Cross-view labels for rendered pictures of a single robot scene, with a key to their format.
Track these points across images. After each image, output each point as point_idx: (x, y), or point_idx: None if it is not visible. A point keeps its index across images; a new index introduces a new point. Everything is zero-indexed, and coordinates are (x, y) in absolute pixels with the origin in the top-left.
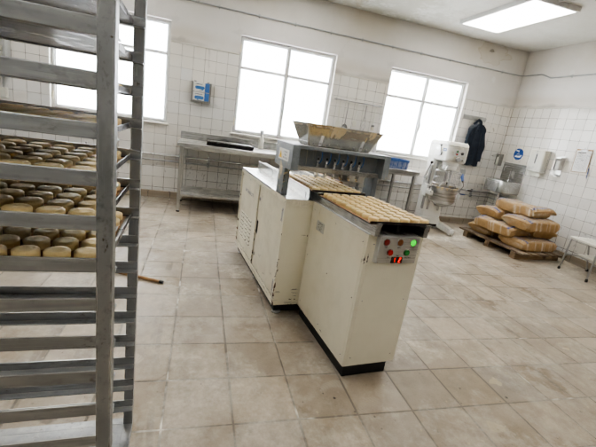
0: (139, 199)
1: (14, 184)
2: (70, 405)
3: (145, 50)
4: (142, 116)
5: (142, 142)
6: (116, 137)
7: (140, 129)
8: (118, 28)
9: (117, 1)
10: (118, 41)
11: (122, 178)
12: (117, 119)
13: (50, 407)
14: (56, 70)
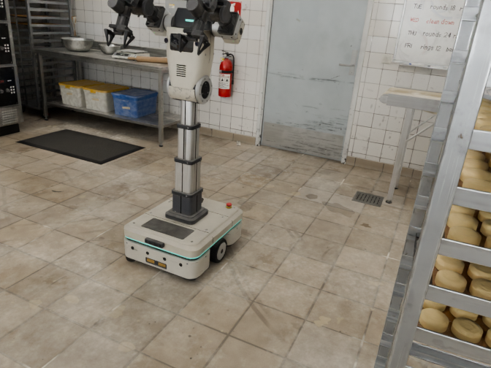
0: (400, 308)
1: None
2: (413, 342)
3: (467, 55)
4: (435, 177)
5: (423, 226)
6: (432, 133)
7: (430, 193)
8: (451, 55)
9: (456, 36)
10: (449, 64)
11: (438, 286)
12: (468, 178)
13: (427, 346)
14: (489, 98)
